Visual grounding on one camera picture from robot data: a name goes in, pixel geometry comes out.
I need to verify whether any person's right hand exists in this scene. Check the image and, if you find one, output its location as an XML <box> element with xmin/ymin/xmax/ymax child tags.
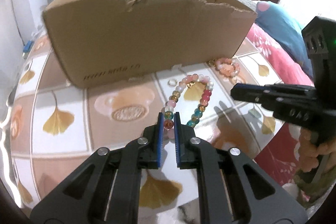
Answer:
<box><xmin>298</xmin><ymin>127</ymin><xmax>335</xmax><ymax>173</ymax></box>

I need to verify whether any pink floral blanket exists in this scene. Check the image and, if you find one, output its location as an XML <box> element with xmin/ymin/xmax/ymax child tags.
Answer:
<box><xmin>244</xmin><ymin>23</ymin><xmax>316</xmax><ymax>185</ymax></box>

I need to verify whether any blue pillow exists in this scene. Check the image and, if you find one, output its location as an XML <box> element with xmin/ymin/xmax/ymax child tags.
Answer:
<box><xmin>256</xmin><ymin>1</ymin><xmax>313</xmax><ymax>79</ymax></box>

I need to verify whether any multicolour bead bracelet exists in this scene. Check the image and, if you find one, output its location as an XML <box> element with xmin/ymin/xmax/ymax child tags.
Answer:
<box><xmin>163</xmin><ymin>73</ymin><xmax>214</xmax><ymax>138</ymax></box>

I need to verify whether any pink bead bracelet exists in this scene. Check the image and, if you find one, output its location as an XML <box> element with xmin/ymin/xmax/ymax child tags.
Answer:
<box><xmin>215</xmin><ymin>57</ymin><xmax>241</xmax><ymax>78</ymax></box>

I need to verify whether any brown cardboard box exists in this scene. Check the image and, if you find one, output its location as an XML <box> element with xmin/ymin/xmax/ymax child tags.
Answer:
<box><xmin>42</xmin><ymin>0</ymin><xmax>256</xmax><ymax>88</ymax></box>

